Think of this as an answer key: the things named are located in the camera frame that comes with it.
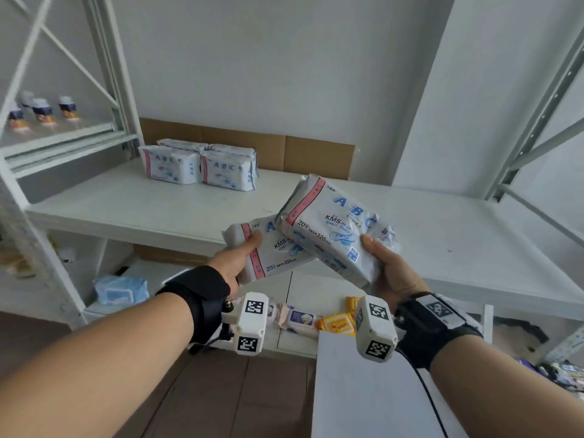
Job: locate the light blue wipes pack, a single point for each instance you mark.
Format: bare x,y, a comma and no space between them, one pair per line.
121,291

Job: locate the person's left forearm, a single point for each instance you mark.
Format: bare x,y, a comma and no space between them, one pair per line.
91,374

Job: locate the person's left hand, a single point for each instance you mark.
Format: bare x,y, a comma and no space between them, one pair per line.
228,264

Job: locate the purple pad packets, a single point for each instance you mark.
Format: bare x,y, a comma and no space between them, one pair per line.
527,362

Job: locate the person's right forearm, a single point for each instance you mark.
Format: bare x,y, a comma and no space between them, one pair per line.
511,396

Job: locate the person's right hand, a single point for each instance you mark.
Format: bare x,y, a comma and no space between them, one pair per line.
401,280

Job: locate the brown cardboard sheet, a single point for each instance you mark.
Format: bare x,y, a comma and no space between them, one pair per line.
169,256
315,155

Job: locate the white marker plate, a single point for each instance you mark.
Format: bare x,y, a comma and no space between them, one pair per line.
442,310

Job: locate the small white bottle navy label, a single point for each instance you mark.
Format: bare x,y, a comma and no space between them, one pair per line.
26,98
18,119
44,113

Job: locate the white rectangular board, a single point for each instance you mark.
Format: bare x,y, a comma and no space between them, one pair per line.
365,387

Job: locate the white metal shelf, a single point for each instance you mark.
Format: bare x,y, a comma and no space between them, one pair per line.
410,232
68,141

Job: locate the black gold packs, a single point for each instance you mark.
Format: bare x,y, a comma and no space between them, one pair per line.
563,376

